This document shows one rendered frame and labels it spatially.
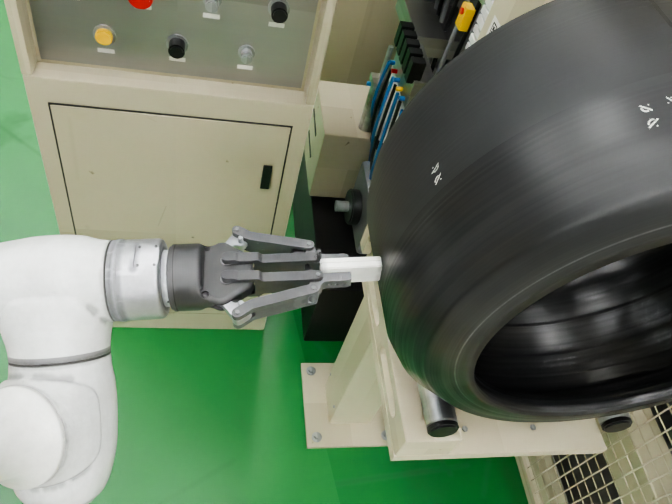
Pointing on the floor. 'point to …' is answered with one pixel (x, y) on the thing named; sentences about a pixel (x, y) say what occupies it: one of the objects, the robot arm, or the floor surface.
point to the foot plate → (373, 436)
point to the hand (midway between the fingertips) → (350, 269)
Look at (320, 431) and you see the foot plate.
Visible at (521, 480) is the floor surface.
